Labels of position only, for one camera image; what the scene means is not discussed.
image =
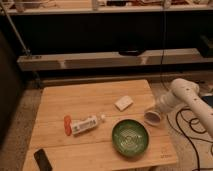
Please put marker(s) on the white ceramic cup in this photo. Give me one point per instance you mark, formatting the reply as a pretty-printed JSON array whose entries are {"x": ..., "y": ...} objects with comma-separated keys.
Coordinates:
[{"x": 153, "y": 116}]

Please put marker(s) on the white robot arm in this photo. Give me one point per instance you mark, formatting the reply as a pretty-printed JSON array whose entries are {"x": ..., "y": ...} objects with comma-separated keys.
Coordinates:
[{"x": 184, "y": 91}]

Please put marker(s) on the green ceramic bowl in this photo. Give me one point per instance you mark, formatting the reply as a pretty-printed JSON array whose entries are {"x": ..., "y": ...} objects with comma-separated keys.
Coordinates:
[{"x": 130, "y": 138}]

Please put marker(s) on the white soap bar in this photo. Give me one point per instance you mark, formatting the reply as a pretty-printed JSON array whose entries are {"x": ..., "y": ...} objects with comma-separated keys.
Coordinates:
[{"x": 123, "y": 103}]

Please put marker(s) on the black round object on shelf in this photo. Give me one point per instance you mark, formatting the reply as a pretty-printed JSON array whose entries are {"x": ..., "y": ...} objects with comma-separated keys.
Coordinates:
[{"x": 131, "y": 52}]

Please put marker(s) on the wooden table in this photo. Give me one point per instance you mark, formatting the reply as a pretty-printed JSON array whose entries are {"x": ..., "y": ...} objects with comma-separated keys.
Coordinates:
[{"x": 93, "y": 150}]

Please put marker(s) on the white tube with label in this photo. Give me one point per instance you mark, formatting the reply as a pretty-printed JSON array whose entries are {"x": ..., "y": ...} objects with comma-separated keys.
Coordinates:
[{"x": 87, "y": 124}]

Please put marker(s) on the orange carrot toy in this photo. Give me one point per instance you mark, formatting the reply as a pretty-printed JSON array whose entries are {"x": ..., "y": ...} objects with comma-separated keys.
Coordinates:
[{"x": 67, "y": 123}]

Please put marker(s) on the white metal shelf rack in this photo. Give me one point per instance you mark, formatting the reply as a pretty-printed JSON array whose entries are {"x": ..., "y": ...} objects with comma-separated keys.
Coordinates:
[{"x": 49, "y": 42}]

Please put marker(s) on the black phone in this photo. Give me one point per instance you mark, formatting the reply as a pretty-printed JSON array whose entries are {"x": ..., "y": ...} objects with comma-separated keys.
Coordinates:
[{"x": 42, "y": 160}]

